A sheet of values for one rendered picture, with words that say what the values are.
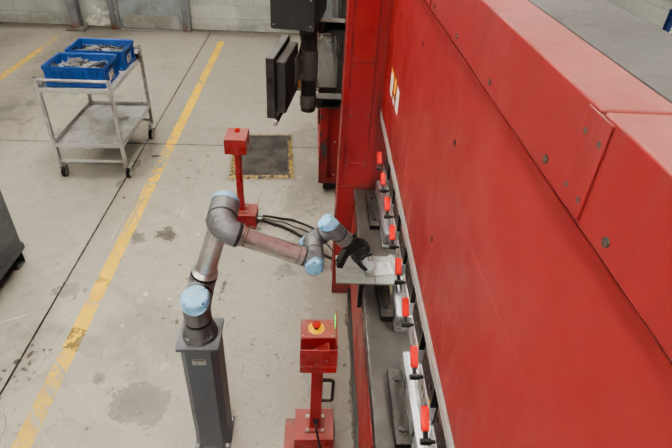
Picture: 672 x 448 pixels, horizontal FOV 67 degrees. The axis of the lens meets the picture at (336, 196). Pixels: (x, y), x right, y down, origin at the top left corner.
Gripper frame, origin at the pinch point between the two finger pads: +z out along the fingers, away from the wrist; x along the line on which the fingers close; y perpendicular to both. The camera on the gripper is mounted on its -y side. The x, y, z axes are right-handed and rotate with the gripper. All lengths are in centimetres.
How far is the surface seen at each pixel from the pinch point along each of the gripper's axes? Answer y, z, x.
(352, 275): -6.6, -4.5, -2.9
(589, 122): 74, -103, -114
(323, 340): -32.8, 4.7, -17.1
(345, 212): -15, 28, 85
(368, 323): -11.2, 8.0, -19.8
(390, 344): -6.1, 12.3, -31.9
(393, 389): -8, 7, -55
